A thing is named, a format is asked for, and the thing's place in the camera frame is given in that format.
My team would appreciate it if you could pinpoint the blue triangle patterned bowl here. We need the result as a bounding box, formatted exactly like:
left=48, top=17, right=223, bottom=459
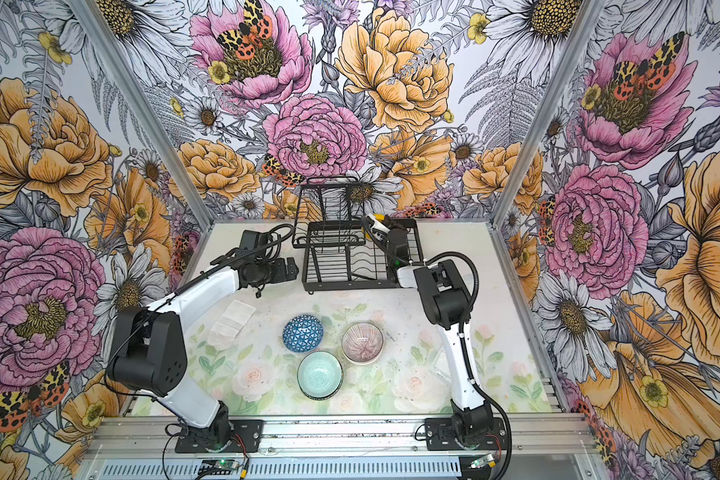
left=282, top=314, right=324, bottom=353

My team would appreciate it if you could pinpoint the light green bowl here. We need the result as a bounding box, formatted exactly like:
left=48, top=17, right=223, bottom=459
left=297, top=351, right=343, bottom=400

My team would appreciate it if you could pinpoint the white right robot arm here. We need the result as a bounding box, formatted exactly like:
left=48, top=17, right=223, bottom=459
left=361, top=214, right=496, bottom=447

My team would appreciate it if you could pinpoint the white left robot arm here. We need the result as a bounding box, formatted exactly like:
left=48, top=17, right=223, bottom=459
left=105, top=224, right=298, bottom=451

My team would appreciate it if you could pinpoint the pink striped bowl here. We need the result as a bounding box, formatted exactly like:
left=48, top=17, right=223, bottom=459
left=341, top=322, right=384, bottom=365

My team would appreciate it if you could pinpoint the clear plastic container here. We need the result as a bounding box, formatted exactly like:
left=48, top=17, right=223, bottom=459
left=432, top=349, right=451, bottom=383

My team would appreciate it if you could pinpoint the black wire dish rack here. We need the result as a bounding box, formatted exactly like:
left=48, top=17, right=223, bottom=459
left=293, top=176, right=423, bottom=294

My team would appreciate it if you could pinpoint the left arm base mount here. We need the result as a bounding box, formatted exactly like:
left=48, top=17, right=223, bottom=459
left=175, top=401, right=264, bottom=454

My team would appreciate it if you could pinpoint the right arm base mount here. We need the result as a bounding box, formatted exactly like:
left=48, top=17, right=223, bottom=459
left=423, top=401, right=511, bottom=451

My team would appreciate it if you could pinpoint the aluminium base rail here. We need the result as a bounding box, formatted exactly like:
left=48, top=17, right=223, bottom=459
left=77, top=413, right=608, bottom=479

